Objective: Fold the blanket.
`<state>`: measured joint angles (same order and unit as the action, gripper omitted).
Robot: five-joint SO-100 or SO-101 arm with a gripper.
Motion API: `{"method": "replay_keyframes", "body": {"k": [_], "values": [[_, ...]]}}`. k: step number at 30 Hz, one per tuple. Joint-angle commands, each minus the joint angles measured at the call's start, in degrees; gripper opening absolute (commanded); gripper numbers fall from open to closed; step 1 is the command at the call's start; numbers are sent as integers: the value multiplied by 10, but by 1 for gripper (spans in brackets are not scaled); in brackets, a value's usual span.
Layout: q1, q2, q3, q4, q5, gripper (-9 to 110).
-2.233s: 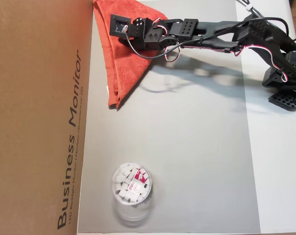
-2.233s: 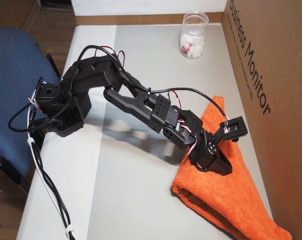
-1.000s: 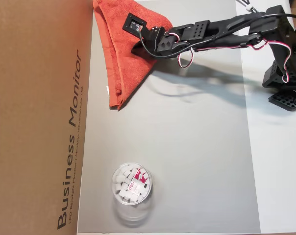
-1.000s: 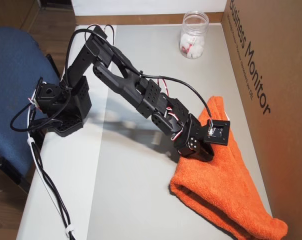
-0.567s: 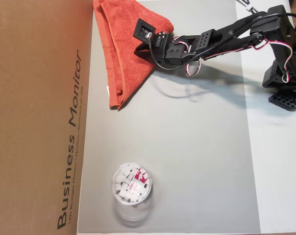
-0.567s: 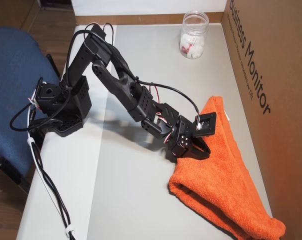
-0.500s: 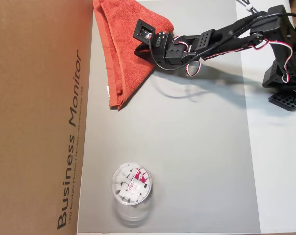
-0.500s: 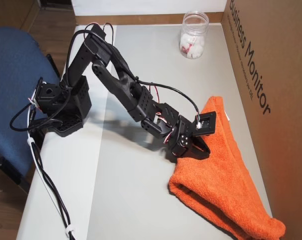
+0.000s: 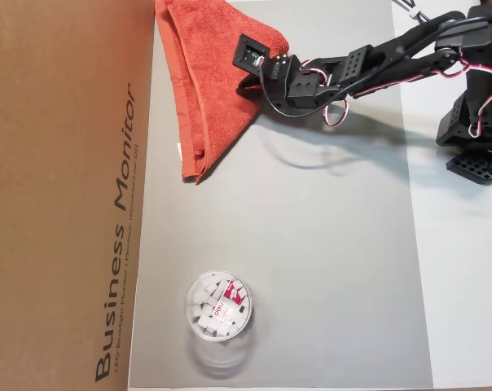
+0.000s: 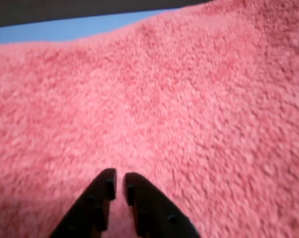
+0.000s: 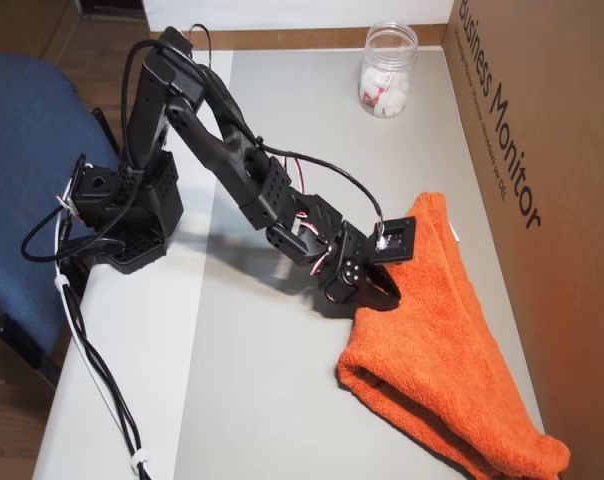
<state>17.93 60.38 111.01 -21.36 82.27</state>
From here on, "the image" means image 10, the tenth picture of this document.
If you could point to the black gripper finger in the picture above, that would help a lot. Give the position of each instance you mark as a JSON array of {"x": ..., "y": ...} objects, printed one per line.
[
  {"x": 90, "y": 210},
  {"x": 154, "y": 213}
]

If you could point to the orange terry towel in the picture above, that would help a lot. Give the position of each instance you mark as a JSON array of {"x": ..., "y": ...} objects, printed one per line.
[{"x": 164, "y": 111}]

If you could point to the grey table mat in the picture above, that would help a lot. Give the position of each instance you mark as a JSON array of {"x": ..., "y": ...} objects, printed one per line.
[{"x": 65, "y": 29}]

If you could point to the brown cardboard monitor box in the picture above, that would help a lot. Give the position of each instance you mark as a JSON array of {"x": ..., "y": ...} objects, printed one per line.
[{"x": 65, "y": 8}]

